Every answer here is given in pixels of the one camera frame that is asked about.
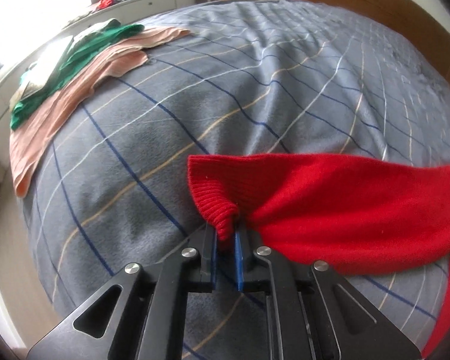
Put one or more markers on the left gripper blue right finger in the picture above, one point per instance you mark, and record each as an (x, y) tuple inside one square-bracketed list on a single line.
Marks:
[(312, 312)]

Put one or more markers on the red knit sweater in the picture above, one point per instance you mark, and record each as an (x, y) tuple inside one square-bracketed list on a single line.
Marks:
[(362, 215)]

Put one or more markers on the wooden headboard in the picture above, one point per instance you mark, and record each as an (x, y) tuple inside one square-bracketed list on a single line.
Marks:
[(378, 11)]

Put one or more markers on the blue plaid bed cover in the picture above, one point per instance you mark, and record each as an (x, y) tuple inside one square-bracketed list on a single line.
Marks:
[(252, 78)]

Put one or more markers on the red item on cabinet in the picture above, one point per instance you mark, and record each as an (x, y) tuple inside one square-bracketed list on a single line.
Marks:
[(103, 4)]

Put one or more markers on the pink striped garment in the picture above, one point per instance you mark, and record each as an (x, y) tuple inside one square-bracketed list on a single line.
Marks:
[(28, 141)]

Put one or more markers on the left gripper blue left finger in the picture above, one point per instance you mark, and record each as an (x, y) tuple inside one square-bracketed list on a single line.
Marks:
[(140, 312)]

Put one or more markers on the green garment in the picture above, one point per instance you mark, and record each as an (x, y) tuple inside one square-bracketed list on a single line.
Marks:
[(52, 72)]

